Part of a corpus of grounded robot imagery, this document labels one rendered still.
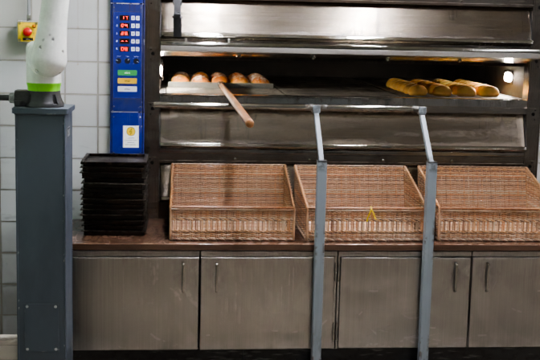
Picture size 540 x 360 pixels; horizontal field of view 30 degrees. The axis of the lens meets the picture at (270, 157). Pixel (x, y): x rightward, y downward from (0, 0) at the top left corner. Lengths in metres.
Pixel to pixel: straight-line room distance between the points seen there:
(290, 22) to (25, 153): 1.58
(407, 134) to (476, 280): 0.82
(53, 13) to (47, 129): 0.45
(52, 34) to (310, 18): 1.58
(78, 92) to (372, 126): 1.42
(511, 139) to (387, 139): 0.62
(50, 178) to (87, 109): 1.03
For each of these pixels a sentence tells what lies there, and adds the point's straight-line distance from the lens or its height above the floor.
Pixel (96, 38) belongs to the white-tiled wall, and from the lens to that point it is 4.82.
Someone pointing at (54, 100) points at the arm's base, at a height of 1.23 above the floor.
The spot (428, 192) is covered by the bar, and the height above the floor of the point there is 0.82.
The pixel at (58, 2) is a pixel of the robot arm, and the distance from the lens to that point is 3.69.
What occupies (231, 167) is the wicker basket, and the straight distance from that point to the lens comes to 4.83.
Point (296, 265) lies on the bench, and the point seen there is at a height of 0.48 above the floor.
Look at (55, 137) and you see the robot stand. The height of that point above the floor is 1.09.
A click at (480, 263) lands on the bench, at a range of 4.60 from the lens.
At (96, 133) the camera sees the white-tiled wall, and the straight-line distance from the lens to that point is 4.85.
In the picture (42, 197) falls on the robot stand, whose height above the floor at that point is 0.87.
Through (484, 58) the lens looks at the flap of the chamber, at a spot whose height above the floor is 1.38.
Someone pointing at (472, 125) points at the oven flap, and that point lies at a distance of 5.06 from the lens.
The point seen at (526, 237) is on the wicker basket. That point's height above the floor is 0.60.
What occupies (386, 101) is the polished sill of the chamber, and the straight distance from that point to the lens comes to 4.93.
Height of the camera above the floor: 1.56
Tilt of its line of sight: 8 degrees down
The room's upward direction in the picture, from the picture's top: 1 degrees clockwise
